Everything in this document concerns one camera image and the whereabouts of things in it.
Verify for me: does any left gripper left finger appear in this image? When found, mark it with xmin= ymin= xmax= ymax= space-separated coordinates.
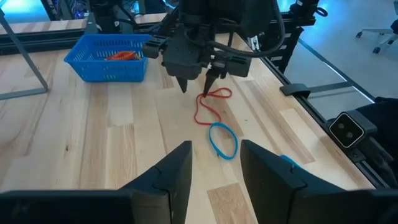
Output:
xmin=119 ymin=141 xmax=193 ymax=224

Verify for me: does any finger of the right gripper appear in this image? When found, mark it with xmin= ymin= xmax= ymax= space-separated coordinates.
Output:
xmin=202 ymin=68 xmax=228 ymax=98
xmin=176 ymin=76 xmax=189 ymax=93

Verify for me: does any blue rubber band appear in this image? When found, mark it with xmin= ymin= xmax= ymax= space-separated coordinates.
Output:
xmin=208 ymin=122 xmax=239 ymax=161

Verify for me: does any white office chair base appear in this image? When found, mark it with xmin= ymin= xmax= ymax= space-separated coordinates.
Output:
xmin=356 ymin=18 xmax=398 ymax=55

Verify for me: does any orange coil wristband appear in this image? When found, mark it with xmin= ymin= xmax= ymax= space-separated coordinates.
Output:
xmin=123 ymin=50 xmax=142 ymax=61
xmin=105 ymin=51 xmax=128 ymax=61

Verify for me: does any blue plastic basket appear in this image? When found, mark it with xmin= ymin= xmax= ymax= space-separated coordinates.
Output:
xmin=63 ymin=33 xmax=152 ymax=83

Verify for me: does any black depth camera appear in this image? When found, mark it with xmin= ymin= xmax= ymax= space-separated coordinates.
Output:
xmin=328 ymin=110 xmax=379 ymax=150

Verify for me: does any red rubber band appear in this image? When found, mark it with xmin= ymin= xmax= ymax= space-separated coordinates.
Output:
xmin=193 ymin=87 xmax=233 ymax=127

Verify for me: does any black table clamp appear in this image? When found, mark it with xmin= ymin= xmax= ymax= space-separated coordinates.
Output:
xmin=279 ymin=82 xmax=312 ymax=100

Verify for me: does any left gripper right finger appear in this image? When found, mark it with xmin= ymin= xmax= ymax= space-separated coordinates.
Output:
xmin=241 ymin=139 xmax=345 ymax=224

